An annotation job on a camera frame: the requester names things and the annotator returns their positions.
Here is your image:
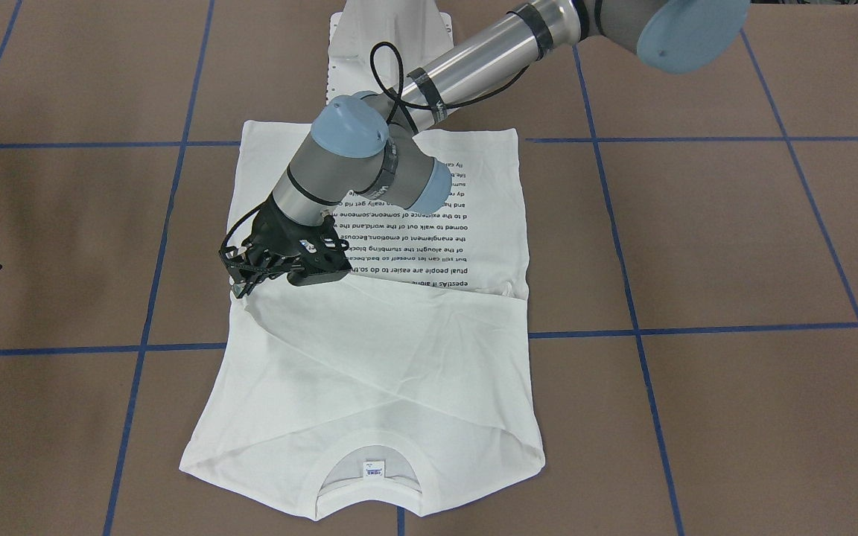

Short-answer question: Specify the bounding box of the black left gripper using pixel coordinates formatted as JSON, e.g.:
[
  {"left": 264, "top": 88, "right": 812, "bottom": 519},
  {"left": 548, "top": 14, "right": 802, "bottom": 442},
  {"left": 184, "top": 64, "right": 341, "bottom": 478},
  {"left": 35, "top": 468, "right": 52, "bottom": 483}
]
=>
[{"left": 219, "top": 198, "right": 349, "bottom": 299}]

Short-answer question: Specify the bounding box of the white long-sleeve printed shirt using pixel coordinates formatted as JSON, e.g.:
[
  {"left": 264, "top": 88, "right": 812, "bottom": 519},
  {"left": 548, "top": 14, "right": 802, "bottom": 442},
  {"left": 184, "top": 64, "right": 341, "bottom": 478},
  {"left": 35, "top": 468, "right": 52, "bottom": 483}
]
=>
[{"left": 179, "top": 130, "right": 545, "bottom": 521}]

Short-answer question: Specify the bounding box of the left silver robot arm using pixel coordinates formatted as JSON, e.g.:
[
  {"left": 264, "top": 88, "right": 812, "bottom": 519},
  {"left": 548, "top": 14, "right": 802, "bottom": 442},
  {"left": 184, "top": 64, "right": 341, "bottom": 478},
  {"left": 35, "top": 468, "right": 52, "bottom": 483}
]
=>
[{"left": 219, "top": 1, "right": 750, "bottom": 299}]

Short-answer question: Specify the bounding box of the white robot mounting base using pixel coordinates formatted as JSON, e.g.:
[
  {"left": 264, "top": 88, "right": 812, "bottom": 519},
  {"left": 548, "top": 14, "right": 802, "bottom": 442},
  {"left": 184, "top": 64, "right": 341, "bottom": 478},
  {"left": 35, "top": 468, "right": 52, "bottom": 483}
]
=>
[{"left": 325, "top": 1, "right": 454, "bottom": 101}]

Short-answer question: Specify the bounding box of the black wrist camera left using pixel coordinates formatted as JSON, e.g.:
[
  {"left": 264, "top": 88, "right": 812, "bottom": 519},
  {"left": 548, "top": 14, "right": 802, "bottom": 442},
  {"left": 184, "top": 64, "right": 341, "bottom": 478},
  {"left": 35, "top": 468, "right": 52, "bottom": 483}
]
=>
[{"left": 287, "top": 253, "right": 353, "bottom": 287}]

